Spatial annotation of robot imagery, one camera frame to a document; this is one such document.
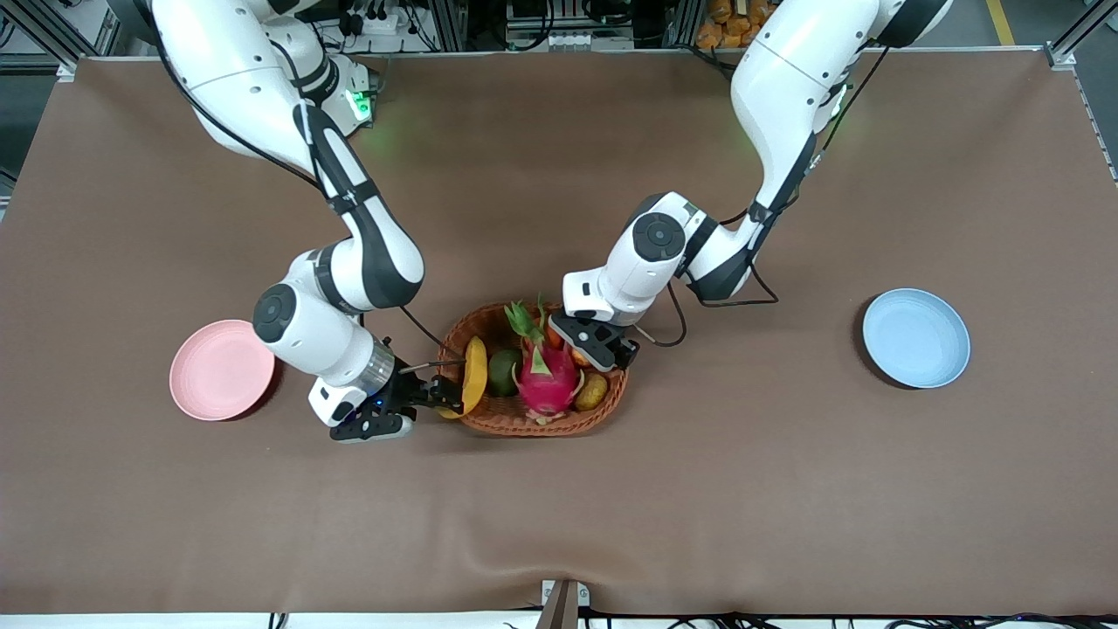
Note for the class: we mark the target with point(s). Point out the red yellow apple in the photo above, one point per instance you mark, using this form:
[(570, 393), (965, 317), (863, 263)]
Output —
[(578, 357)]

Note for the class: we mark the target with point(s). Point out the blue plate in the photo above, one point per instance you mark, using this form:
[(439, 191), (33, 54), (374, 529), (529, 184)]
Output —
[(915, 341)]

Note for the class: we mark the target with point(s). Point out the pink plate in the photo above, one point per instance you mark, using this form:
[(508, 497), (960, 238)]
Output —
[(214, 371)]

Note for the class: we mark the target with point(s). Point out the yellow banana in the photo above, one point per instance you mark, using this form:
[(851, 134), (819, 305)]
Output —
[(476, 371)]

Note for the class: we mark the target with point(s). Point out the pink dragon fruit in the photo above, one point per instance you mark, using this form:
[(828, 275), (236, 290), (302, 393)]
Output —
[(546, 380)]

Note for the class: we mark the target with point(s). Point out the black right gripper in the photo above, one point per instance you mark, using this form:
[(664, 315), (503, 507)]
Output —
[(409, 385)]

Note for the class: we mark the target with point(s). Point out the bag of orange items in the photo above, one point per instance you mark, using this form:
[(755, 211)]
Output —
[(721, 31)]

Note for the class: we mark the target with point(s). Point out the orange carrot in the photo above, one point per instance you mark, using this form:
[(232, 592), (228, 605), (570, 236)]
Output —
[(554, 339)]

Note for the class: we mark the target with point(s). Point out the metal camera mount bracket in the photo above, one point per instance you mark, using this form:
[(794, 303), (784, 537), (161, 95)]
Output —
[(559, 607)]

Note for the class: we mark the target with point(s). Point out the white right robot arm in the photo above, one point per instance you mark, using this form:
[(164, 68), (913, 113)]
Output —
[(236, 70)]

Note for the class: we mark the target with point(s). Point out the brown wicker basket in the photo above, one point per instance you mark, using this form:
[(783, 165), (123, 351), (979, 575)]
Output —
[(524, 415)]

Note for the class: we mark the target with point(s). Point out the metal table corner bracket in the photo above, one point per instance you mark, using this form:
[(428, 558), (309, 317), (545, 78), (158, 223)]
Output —
[(67, 70), (1059, 56)]

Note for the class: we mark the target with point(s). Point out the white power strip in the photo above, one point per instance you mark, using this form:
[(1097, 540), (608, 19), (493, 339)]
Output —
[(384, 24)]

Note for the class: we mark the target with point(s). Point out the brown table cover cloth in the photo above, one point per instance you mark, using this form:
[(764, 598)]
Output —
[(559, 524)]

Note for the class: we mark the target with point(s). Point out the white terminal strip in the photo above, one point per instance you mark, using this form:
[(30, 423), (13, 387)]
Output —
[(568, 41)]

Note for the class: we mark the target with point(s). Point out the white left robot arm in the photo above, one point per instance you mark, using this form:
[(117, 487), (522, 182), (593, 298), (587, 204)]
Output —
[(786, 70)]

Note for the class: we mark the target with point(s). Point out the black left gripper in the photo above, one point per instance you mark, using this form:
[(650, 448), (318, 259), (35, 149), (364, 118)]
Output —
[(625, 349)]

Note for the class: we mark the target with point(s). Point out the brown kiwi fruit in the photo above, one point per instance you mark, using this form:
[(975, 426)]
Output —
[(591, 392)]

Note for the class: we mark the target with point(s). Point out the green avocado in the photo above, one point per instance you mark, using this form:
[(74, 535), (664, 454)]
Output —
[(504, 373)]

